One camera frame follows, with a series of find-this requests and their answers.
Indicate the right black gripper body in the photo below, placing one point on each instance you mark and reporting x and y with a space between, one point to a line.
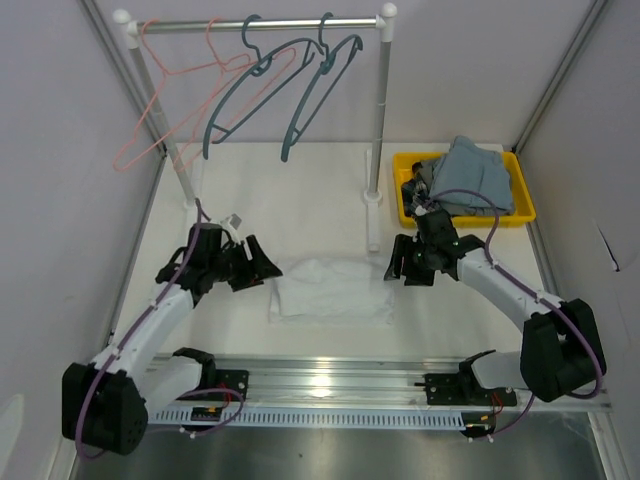
424 266

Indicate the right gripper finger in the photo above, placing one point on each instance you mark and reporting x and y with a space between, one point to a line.
395 268
407 261

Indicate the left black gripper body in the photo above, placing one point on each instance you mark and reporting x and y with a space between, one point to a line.
231 263

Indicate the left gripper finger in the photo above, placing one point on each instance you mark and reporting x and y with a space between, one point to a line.
263 267
239 284

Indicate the white skirt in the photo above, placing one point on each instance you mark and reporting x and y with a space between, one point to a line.
332 291

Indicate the pink wire hanger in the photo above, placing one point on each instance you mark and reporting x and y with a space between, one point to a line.
231 73

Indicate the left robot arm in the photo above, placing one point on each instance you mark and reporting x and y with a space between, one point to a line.
174 300

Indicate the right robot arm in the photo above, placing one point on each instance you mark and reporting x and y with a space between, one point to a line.
560 353

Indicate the teal hanger right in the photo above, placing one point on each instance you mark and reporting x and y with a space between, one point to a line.
310 102

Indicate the teal hanger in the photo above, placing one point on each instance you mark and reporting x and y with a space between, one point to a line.
310 102
250 95

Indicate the pink hanger far left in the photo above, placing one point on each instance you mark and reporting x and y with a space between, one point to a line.
185 89

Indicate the teal hanger left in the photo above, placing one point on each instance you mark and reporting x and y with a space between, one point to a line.
250 95

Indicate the blue grey garment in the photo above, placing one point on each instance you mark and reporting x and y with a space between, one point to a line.
467 180

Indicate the yellow plastic bin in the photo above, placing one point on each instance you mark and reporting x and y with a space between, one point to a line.
524 208

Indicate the silver clothes rack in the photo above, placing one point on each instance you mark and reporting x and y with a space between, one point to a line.
333 34

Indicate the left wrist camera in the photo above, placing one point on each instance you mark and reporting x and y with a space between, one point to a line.
230 224

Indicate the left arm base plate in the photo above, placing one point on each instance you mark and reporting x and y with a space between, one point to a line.
233 379

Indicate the aluminium rail base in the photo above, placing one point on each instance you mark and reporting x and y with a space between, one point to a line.
325 387

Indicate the white slotted cable duct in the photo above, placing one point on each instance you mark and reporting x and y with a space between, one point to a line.
412 419

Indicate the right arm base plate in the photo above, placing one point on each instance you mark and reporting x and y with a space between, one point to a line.
461 389

